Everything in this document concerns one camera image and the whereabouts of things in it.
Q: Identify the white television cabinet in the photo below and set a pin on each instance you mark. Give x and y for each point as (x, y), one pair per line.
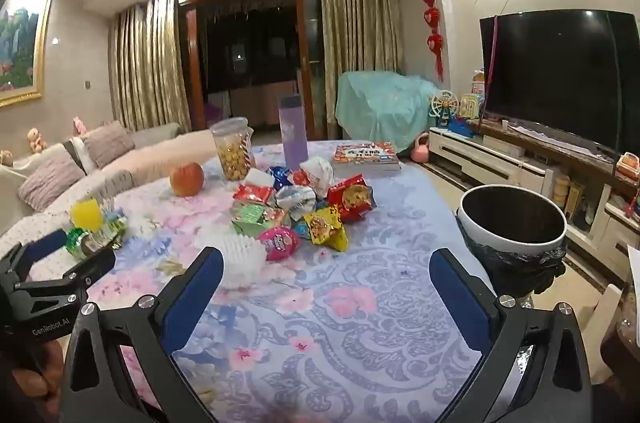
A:
(480, 158)

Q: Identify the large red snack packet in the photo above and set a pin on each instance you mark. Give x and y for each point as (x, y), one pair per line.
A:
(352, 198)

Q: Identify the pink striped pillow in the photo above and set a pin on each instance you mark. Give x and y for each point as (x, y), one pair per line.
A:
(50, 180)
(107, 143)

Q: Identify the white trash bin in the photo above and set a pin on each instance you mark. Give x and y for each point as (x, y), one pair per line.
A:
(500, 248)

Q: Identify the yellow green toy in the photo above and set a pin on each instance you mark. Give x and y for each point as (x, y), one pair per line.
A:
(470, 105)

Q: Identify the teal cloth cover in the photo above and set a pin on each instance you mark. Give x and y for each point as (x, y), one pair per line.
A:
(380, 108)

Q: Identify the small light blue packet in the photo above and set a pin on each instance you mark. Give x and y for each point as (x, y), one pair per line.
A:
(301, 230)

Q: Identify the toy ferris wheel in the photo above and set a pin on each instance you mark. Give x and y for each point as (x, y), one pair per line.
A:
(444, 103)

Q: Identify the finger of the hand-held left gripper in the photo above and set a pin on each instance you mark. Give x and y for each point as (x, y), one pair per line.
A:
(92, 268)
(45, 248)

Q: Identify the floral tablecloth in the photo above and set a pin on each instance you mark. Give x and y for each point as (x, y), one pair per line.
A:
(350, 303)

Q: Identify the white paper bag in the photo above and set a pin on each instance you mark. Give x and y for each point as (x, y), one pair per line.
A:
(317, 170)

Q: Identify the blue snack packet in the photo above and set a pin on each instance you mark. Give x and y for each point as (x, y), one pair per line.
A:
(279, 177)

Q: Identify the yellow containers in cabinet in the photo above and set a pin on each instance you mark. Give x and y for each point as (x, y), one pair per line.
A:
(567, 193)

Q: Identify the green tin can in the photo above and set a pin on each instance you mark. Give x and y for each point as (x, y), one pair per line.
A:
(80, 245)

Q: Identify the pink plush toy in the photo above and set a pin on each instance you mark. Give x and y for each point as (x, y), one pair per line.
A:
(80, 125)

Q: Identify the beige sofa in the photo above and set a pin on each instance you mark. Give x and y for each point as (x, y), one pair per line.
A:
(165, 153)

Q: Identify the black flat television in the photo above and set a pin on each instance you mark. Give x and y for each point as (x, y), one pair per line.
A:
(550, 68)

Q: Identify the clear jar of snack balls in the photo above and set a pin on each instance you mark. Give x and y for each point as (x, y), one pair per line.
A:
(232, 158)

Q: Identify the gold framed landscape painting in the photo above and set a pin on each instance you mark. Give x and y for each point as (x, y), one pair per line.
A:
(20, 48)

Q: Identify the white tissue pack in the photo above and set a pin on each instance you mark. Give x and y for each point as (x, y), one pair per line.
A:
(257, 178)

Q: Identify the person's left hand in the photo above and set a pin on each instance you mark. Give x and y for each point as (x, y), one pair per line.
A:
(37, 378)

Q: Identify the red apple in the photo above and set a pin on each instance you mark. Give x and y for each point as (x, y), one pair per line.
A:
(187, 179)

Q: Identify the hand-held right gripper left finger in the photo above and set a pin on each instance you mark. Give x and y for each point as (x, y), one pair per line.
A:
(195, 298)

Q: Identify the purple water bottle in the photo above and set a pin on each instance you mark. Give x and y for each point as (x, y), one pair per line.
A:
(291, 133)

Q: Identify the gold curtain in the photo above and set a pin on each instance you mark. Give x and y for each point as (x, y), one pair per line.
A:
(360, 53)
(150, 63)

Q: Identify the wooden sliding glass door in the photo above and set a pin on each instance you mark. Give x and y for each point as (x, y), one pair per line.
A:
(250, 53)

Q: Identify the small red snack packet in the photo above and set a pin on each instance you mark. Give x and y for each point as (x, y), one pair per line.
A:
(252, 194)

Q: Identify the yellow snack packet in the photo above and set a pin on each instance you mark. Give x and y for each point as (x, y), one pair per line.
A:
(325, 230)

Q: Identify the pink round snack packet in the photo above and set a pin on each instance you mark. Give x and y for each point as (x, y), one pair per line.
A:
(280, 243)

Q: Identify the green snack packet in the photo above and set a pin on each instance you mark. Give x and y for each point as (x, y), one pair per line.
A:
(257, 218)

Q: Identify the green crumpled wrapper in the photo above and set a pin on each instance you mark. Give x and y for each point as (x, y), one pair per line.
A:
(112, 228)

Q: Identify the pink toy house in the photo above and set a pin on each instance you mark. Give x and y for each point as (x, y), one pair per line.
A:
(478, 83)

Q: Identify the pink plastic toy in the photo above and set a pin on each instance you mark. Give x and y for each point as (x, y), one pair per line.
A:
(421, 148)

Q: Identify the stack of picture books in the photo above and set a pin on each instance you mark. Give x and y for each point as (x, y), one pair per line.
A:
(365, 155)

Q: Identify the brown plush bear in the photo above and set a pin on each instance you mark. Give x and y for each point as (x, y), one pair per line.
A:
(36, 140)

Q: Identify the white blue wrapper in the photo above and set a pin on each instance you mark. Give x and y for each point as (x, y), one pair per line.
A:
(295, 200)

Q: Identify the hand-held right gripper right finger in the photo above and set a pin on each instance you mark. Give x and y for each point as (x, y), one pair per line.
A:
(457, 298)

